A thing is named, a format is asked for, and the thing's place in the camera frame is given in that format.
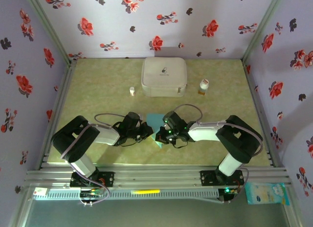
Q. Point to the light blue cloth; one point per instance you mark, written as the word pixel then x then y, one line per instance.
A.
pixel 154 120

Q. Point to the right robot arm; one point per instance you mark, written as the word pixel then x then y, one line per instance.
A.
pixel 239 141

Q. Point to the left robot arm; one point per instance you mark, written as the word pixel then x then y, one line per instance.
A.
pixel 71 143

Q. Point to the small white pill bottle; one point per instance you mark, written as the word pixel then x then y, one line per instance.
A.
pixel 132 91

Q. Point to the white capped amber pill bottle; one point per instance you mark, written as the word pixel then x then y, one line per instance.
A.
pixel 203 87

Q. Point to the white zippered medicine case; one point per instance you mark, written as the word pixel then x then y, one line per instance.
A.
pixel 163 75

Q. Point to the yellow label strip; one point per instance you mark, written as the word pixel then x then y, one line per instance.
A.
pixel 145 191

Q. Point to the blue wet wipes pack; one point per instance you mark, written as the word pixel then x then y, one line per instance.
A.
pixel 266 194

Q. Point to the small white box red label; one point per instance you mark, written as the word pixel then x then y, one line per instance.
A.
pixel 40 191

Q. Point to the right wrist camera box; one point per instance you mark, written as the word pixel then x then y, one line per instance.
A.
pixel 166 125

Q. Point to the aluminium front rail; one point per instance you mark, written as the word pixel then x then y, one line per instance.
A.
pixel 156 175

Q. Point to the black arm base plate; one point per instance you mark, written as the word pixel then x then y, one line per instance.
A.
pixel 206 178
pixel 107 179

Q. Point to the aluminium side rail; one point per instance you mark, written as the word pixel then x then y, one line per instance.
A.
pixel 64 85
pixel 250 85

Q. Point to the aluminium corner post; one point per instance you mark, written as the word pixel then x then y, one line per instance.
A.
pixel 49 26
pixel 263 26

